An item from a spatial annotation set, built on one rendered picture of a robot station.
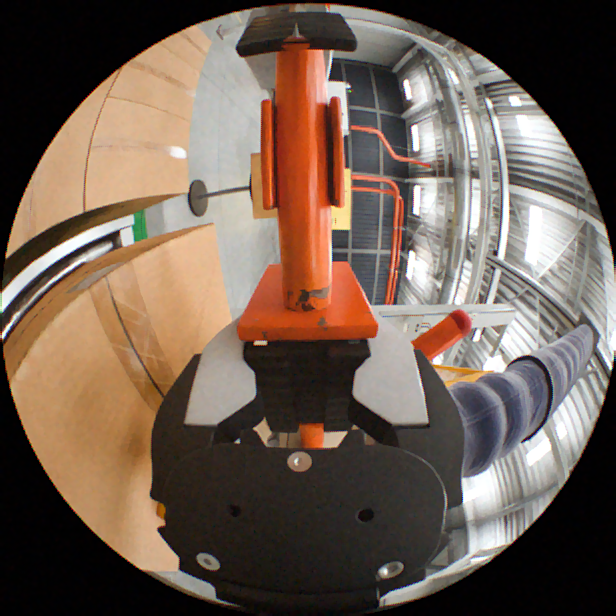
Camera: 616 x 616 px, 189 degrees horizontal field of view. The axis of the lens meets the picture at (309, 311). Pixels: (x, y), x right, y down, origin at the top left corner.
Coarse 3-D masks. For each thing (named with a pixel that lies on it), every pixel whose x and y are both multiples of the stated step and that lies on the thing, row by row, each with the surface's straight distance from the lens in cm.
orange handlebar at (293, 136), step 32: (288, 64) 10; (320, 64) 11; (288, 96) 9; (320, 96) 9; (288, 128) 8; (320, 128) 9; (288, 160) 8; (320, 160) 8; (288, 192) 8; (320, 192) 8; (288, 224) 8; (320, 224) 8; (288, 256) 8; (320, 256) 8; (288, 288) 9; (320, 288) 9
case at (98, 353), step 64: (128, 256) 20; (192, 256) 25; (64, 320) 14; (128, 320) 17; (192, 320) 24; (64, 384) 14; (128, 384) 17; (64, 448) 15; (128, 448) 18; (128, 512) 19
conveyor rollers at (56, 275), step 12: (108, 240) 66; (84, 252) 60; (96, 252) 62; (108, 252) 65; (60, 264) 58; (72, 264) 58; (84, 264) 60; (48, 276) 55; (60, 276) 56; (36, 288) 54; (48, 288) 55; (24, 300) 53; (36, 300) 54; (12, 312) 53; (24, 312) 53; (12, 324) 53
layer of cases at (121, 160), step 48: (192, 48) 138; (96, 96) 78; (144, 96) 92; (192, 96) 123; (96, 144) 70; (144, 144) 84; (48, 192) 59; (96, 192) 66; (144, 192) 79; (48, 240) 74
